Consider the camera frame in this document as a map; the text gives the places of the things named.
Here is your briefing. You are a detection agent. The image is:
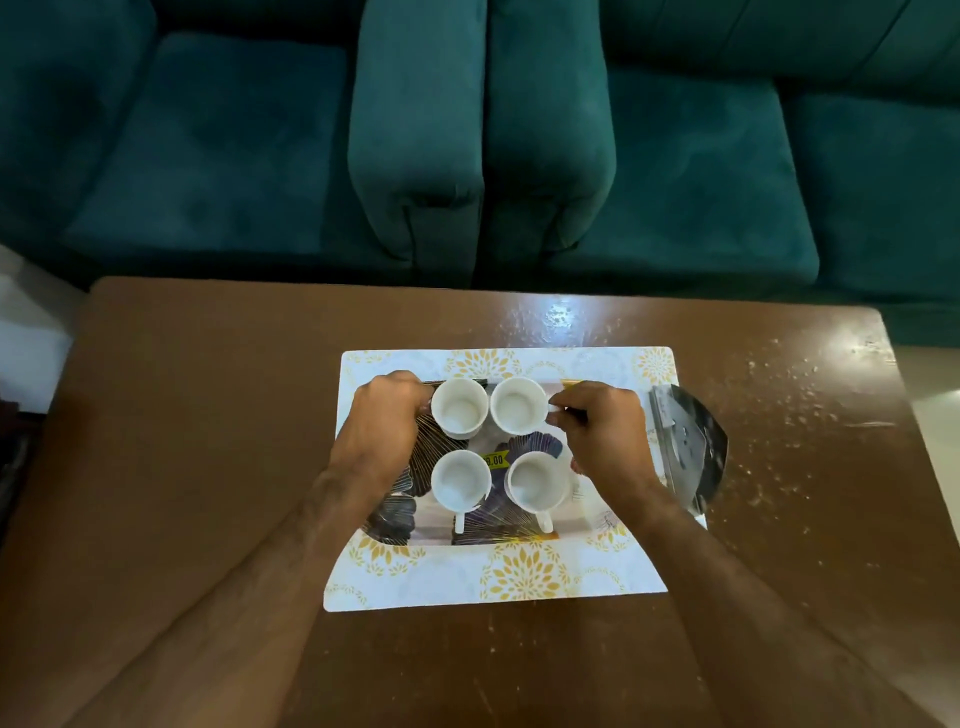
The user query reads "person's left hand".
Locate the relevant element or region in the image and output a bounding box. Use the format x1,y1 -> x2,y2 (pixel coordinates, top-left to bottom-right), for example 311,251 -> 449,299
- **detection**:
328,370 -> 436,475

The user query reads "teal velvet sofa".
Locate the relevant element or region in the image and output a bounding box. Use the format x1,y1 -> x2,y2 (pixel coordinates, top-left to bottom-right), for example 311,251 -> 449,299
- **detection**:
480,0 -> 960,348

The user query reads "white yellow floral placemat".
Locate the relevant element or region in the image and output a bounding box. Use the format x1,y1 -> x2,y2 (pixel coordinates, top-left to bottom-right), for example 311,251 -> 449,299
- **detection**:
322,345 -> 681,615

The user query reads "leaf print serving tray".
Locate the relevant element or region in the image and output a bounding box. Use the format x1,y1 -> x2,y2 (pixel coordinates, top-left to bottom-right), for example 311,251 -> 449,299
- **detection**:
360,378 -> 648,549

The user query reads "person's right forearm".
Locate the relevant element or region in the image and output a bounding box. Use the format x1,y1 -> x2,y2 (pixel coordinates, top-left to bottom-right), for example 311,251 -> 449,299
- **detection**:
581,477 -> 948,728

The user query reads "teal velvet armchair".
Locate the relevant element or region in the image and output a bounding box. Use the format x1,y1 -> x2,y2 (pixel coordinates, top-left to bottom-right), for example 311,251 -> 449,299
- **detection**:
0,0 -> 486,292

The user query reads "person's right hand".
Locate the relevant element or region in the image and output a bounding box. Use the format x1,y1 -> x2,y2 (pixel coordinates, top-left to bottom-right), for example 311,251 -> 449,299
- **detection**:
547,380 -> 667,489

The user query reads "shiny silver metal piece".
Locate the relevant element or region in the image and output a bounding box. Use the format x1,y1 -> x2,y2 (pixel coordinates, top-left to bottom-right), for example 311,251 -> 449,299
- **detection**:
648,384 -> 730,529

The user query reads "white ceramic cup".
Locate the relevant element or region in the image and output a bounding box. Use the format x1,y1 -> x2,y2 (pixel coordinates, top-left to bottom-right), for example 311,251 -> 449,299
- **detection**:
504,450 -> 576,536
430,448 -> 494,536
431,377 -> 491,442
489,376 -> 564,438

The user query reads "person's left forearm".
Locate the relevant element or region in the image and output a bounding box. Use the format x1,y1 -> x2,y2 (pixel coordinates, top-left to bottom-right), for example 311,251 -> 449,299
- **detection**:
63,459 -> 412,728

